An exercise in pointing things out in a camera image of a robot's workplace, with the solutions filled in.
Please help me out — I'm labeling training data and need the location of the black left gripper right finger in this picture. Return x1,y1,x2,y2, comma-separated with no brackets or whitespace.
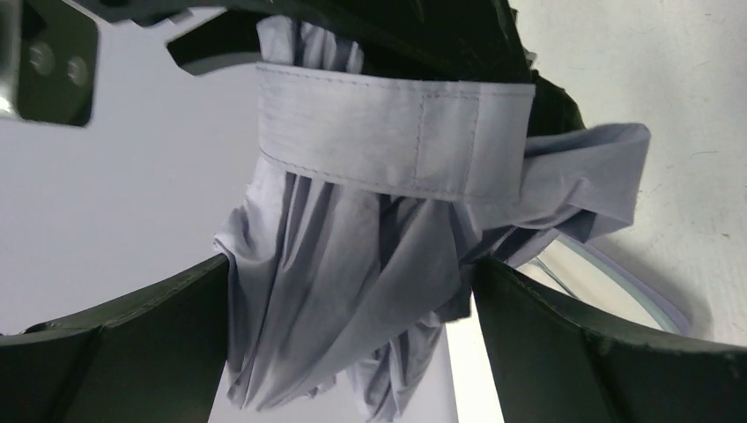
472,259,746,423

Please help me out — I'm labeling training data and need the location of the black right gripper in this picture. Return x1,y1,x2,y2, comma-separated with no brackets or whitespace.
1,1,192,127

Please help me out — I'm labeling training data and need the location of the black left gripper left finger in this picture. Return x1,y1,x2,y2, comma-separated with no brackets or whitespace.
1,255,228,423

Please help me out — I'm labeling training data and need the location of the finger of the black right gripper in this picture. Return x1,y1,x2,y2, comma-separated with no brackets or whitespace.
166,0,584,136

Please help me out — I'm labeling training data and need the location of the lavender umbrella case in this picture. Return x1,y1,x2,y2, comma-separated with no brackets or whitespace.
518,235,691,335

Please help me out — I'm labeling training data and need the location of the lavender umbrella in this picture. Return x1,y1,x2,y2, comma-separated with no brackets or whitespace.
214,16,651,422

